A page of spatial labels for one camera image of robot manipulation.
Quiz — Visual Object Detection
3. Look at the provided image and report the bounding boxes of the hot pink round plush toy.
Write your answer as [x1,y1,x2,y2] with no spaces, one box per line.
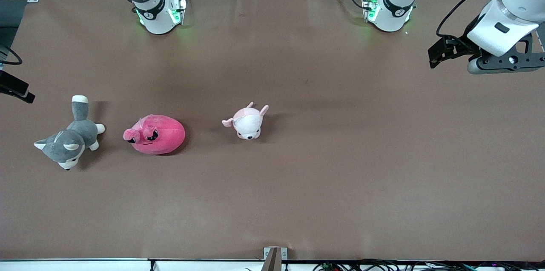
[123,114,186,156]

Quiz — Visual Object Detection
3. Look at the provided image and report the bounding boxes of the grey husky plush toy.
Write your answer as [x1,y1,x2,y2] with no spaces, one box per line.
[34,95,106,171]

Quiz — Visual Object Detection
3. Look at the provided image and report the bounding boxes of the pale pink puppy plush toy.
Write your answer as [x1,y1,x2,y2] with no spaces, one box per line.
[221,101,270,141]

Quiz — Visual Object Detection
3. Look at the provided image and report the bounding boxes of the brown table cover sheet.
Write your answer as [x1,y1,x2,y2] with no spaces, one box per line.
[0,0,545,262]

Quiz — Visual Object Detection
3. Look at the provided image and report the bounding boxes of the tangled black cables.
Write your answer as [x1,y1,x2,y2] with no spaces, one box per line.
[312,257,545,271]

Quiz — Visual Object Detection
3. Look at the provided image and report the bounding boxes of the aluminium post with metal bracket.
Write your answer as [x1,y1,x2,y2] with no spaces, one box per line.
[261,246,289,271]

